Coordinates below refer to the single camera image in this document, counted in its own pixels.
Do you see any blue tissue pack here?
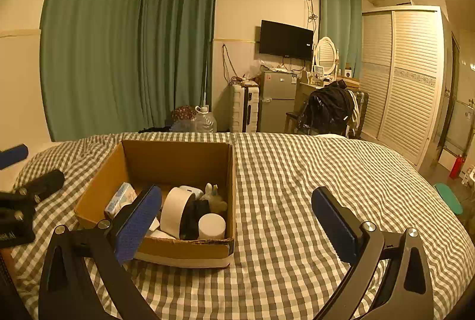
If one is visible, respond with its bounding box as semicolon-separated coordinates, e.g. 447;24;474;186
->
104;182;137;219

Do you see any beige tape roll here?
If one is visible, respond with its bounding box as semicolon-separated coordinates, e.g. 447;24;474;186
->
159;187;196;239

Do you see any white cylinder bottle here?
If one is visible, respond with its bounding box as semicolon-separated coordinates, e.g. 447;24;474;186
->
198;213;226;240

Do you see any white unicorn figurine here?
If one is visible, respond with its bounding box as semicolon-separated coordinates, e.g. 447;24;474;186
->
200;183;228;215

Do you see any white plush toy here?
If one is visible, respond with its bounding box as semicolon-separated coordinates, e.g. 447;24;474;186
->
147;218;175;240

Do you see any teal stool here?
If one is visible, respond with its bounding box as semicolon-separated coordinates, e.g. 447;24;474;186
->
434;184;463;216

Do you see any checkered bed quilt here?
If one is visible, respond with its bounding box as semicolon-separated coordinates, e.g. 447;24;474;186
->
12;132;474;319

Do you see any red fire extinguisher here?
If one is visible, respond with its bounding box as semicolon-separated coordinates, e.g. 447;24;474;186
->
449;155;465;179

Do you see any cardboard box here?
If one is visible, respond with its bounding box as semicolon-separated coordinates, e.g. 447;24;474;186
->
74;139;236;269

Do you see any large green curtain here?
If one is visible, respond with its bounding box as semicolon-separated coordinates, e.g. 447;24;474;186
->
39;0;216;141

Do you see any brown patterned bag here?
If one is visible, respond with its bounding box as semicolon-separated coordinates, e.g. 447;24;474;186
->
171;106;197;132

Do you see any clear water jug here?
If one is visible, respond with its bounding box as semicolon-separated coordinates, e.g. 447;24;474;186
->
192;93;217;133

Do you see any chair with black clothes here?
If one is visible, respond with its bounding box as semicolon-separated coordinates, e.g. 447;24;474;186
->
284;79;370;139

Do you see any wooden dressing table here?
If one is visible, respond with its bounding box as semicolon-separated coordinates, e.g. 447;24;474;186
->
293;77;360;113

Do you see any white suitcase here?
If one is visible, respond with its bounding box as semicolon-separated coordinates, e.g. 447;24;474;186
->
229;81;259;133

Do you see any silver mini fridge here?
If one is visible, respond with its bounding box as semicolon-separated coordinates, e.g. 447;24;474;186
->
259;71;297;133

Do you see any white louvered wardrobe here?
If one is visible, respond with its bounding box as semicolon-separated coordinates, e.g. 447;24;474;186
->
359;5;446;168

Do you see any oval vanity mirror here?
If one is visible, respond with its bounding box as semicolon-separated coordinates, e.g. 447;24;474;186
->
312;36;339;76

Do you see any small green curtain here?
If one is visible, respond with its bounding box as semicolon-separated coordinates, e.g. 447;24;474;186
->
319;0;362;78

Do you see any black wall television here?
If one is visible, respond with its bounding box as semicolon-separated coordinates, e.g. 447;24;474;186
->
259;20;313;61

